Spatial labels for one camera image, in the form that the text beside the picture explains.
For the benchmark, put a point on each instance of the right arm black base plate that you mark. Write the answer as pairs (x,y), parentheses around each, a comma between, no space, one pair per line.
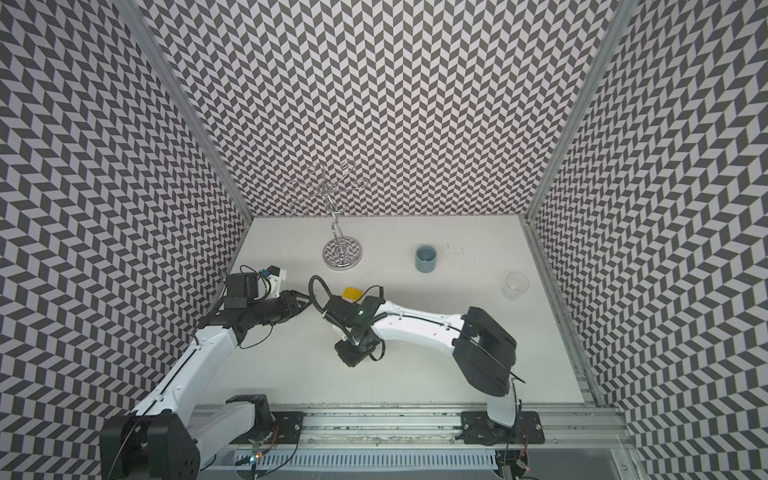
(478,429)

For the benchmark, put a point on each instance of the white ribbed cable duct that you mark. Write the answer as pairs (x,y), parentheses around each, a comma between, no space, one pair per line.
(357,460)

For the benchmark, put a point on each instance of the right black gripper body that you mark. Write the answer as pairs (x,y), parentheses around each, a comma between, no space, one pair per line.
(354,348)

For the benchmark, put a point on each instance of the clear glass cup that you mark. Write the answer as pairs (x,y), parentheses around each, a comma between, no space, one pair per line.
(515,284)

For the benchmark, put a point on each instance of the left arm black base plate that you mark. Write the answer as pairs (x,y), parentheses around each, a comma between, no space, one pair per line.
(285,428)

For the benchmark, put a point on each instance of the grey-blue ceramic cup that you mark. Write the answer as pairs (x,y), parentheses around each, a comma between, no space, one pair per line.
(426,258)

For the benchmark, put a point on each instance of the chrome mug tree stand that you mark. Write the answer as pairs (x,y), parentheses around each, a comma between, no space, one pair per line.
(317,187)

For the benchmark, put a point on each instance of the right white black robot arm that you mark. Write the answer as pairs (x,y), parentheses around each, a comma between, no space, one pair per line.
(483,350)

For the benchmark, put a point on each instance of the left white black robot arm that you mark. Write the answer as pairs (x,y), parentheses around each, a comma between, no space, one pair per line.
(158,438)

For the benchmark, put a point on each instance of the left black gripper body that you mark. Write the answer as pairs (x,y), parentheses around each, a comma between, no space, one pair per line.
(274,310)

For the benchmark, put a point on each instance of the yellow curved lego brick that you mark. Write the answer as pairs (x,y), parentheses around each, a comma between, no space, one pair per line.
(352,294)

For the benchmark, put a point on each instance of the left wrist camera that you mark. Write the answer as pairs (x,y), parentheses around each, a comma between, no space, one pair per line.
(254,285)

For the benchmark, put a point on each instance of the aluminium front rail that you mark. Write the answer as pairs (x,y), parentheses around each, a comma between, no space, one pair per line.
(565,426)

